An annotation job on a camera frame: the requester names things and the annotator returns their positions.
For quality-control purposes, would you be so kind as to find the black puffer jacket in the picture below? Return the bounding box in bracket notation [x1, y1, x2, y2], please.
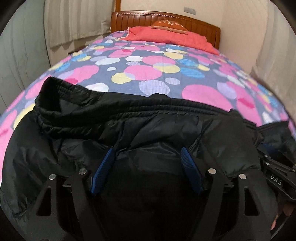
[1, 77, 295, 240]

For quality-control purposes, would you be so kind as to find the person's right hand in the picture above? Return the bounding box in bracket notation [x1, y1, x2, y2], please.
[270, 193, 296, 231]

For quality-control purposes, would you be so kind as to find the colourful polka dot bedspread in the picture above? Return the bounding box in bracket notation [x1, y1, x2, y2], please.
[0, 29, 296, 181]

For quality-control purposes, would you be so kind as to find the cream curtain right side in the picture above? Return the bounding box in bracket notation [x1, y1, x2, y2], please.
[252, 2, 295, 105]

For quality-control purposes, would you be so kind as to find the cream curtain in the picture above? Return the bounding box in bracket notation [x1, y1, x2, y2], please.
[252, 2, 295, 105]
[44, 0, 114, 48]

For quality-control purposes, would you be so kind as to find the red pillow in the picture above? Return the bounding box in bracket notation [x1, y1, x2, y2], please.
[122, 27, 220, 55]

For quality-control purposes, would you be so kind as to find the frosted glass sliding door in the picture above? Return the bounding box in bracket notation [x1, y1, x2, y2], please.
[1, 1, 50, 113]

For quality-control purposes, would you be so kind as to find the brown wooden headboard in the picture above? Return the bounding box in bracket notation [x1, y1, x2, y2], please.
[110, 10, 221, 50]

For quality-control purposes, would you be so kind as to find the orange embroidered cushion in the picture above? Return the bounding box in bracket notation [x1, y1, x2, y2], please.
[151, 20, 188, 34]

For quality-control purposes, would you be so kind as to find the cream curtain left side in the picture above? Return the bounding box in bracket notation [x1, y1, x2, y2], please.
[44, 0, 114, 48]

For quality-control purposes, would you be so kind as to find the grey wall switch plate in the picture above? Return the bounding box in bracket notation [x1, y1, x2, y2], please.
[184, 7, 196, 15]

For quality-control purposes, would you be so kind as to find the brown wooden door frame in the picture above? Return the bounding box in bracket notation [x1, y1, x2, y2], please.
[115, 0, 121, 11]

